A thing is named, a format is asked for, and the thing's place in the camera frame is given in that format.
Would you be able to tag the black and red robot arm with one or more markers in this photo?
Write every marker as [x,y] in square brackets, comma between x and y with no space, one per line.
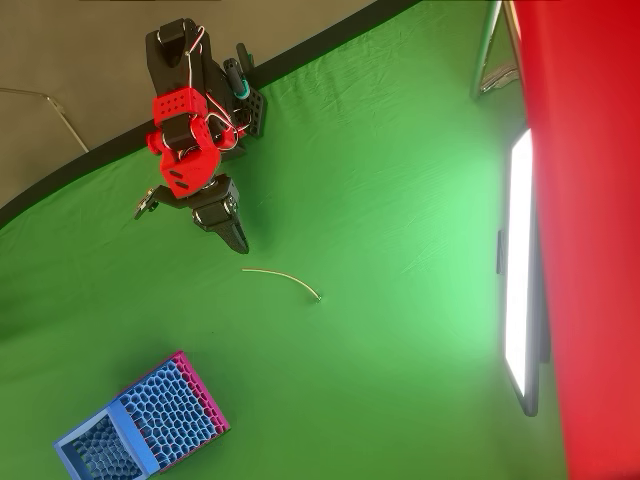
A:
[177,70]

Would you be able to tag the large red object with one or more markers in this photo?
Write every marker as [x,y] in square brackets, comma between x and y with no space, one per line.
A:
[590,225]

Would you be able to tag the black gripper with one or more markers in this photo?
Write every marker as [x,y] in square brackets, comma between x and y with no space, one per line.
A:
[216,210]

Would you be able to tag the blue and pink honeycomb box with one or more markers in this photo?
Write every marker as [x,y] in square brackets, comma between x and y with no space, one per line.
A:
[170,410]

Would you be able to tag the thin metal rod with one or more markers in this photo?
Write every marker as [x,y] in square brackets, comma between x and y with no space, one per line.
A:
[67,125]

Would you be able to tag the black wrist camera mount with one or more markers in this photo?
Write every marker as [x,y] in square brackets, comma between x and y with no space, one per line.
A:
[161,194]

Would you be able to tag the green cloth with black edge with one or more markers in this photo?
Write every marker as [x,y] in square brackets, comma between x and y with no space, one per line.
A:
[360,210]

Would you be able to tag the chrome tubular metal stand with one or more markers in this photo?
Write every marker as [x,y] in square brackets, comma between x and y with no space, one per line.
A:
[484,55]

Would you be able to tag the thin white stick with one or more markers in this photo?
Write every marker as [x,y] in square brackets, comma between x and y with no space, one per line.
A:
[287,276]

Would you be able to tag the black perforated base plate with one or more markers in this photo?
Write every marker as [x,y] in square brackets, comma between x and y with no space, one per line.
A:
[256,112]

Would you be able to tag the black LED light panel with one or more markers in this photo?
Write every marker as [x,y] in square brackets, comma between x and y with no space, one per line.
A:
[520,260]

